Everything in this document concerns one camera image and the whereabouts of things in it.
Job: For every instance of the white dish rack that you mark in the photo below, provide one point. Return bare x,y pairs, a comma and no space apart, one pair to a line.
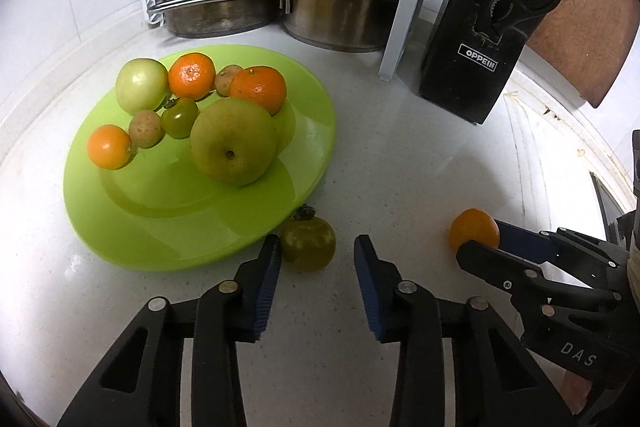
407,7

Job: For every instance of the small mandarin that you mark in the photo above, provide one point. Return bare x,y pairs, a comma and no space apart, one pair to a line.
109,146

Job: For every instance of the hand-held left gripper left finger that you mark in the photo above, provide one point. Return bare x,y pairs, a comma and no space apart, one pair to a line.
267,287

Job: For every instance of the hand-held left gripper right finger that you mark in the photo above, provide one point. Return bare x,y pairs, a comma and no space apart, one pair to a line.
367,287

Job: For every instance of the oval mandarin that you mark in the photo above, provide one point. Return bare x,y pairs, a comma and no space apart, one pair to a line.
472,227

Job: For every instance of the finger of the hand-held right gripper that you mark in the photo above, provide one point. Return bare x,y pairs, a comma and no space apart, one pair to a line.
490,262
525,243

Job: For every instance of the brown wooden board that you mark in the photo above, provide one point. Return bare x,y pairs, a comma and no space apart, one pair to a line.
590,27

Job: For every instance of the small brown longan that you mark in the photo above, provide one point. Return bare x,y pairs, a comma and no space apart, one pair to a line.
226,80
145,128

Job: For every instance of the medium mandarin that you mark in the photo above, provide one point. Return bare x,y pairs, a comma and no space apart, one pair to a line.
192,74

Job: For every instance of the round steel pot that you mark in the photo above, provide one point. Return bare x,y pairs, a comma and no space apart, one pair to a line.
335,19

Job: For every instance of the black knife block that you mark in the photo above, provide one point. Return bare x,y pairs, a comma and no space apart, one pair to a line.
475,32

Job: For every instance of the large orange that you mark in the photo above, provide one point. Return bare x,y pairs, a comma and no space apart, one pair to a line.
257,89

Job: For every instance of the green tomato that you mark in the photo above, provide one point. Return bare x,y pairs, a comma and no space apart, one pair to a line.
179,117
307,244

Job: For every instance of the lime green plate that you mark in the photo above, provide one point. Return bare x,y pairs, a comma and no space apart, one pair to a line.
165,217

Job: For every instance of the large green apple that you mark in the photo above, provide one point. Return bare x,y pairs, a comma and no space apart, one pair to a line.
232,142

